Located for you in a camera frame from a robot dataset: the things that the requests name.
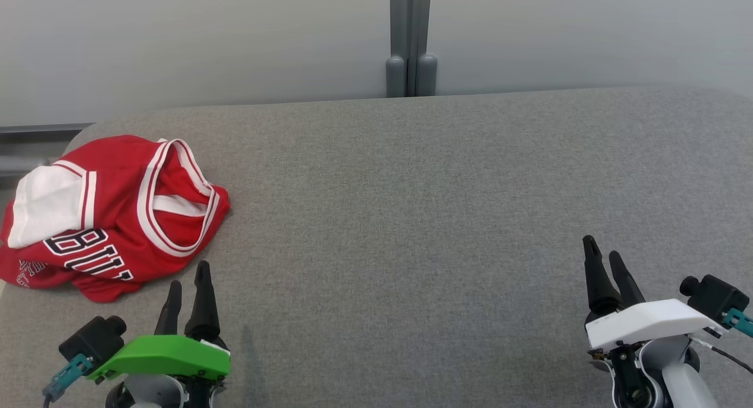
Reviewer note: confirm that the grey partition post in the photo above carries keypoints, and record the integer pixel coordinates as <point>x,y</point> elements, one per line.
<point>425,43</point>
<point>397,43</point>

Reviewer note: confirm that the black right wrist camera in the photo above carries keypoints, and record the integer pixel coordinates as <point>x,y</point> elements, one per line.
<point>715,296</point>

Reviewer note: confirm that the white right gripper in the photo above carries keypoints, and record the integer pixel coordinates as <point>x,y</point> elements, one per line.
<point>647,323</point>

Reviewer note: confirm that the teal camera connector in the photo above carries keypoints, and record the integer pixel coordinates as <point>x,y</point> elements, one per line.
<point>67,375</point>
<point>740,321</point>

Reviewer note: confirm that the teal right camera connector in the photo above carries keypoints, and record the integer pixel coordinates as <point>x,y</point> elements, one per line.
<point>740,321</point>

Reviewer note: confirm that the grey metal floor foot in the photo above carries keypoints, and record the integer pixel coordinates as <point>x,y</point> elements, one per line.
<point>23,164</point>

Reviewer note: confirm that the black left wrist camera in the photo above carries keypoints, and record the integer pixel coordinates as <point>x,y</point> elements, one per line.
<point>94,340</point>

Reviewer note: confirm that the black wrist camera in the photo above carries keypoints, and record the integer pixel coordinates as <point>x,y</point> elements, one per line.
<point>715,296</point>
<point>94,340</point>

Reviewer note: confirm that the dark grey base rail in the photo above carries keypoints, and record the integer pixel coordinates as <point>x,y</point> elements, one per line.
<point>41,133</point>

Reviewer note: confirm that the teal left camera connector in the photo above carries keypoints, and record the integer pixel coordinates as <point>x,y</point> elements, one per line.
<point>67,375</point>

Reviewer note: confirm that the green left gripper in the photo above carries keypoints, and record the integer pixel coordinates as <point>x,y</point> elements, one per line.
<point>170,355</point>

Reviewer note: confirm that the red Bulls 23 jersey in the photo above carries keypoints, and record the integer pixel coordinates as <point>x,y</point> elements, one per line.
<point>112,190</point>

